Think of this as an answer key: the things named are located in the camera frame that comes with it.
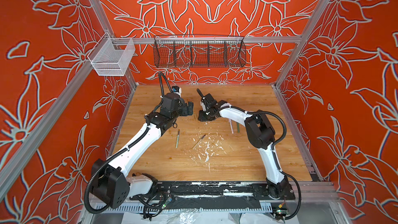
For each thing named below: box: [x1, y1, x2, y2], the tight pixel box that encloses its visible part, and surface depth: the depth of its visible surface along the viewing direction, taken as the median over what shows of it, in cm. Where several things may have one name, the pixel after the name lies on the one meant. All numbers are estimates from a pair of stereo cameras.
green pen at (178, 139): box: [175, 128, 181, 149], surface depth 92 cm
